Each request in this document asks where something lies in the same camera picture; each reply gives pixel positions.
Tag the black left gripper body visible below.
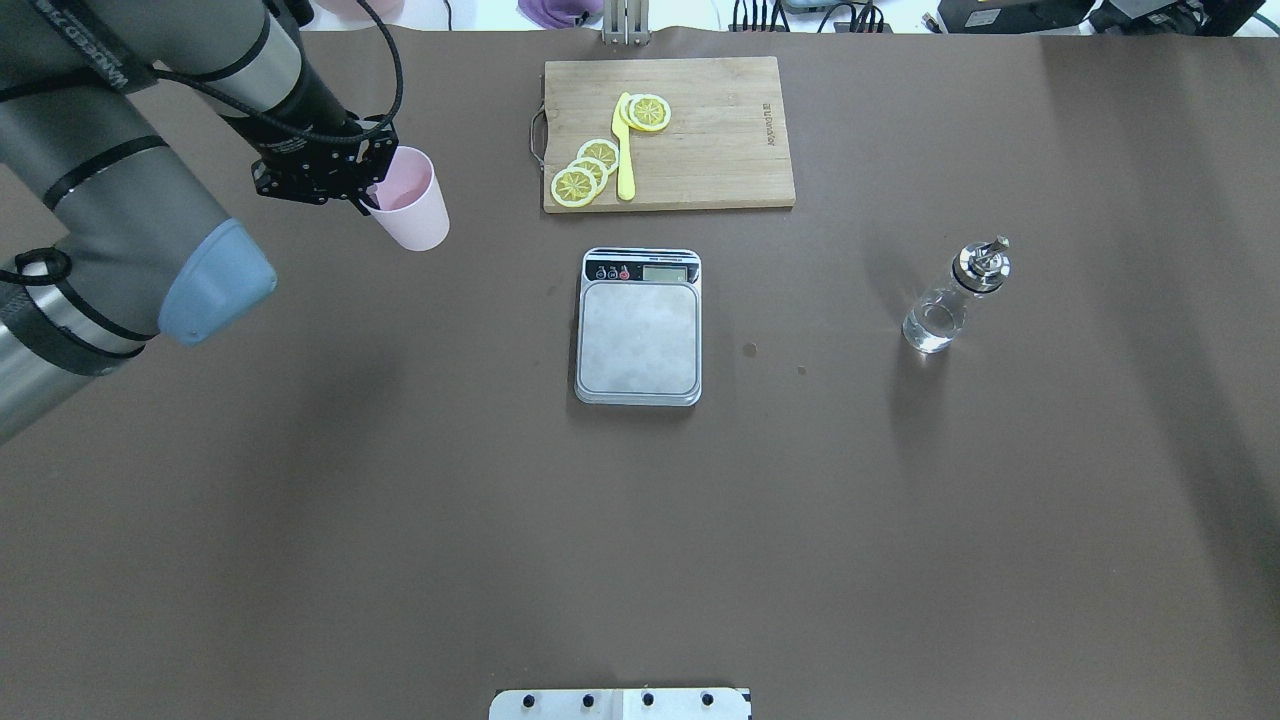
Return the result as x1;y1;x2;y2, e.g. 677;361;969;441
252;118;399;209

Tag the pink plastic cup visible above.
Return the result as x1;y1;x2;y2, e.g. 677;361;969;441
362;145;451;252

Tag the glass sauce bottle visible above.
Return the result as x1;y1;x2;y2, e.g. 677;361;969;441
901;234;1012;354

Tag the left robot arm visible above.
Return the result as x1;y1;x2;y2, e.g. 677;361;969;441
3;1;404;439

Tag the digital kitchen scale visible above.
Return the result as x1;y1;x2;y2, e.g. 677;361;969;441
573;247;703;407

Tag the lemon slice front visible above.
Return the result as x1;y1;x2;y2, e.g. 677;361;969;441
549;167;598;208

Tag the purple cloth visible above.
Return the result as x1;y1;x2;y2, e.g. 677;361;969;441
517;0;604;29

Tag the lemon slice middle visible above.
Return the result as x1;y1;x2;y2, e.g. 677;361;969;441
567;158;611;193

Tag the lemon slice back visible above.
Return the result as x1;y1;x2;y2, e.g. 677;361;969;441
576;138;620;174

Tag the yellow plastic knife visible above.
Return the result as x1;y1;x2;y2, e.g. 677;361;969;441
611;92;636;202

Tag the lemon slice on knife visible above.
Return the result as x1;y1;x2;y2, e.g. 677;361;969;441
621;94;672;133

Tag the aluminium frame post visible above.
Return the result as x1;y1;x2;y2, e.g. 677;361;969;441
602;0;652;47

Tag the white bracket plate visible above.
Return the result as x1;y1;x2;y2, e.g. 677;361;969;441
488;687;754;719

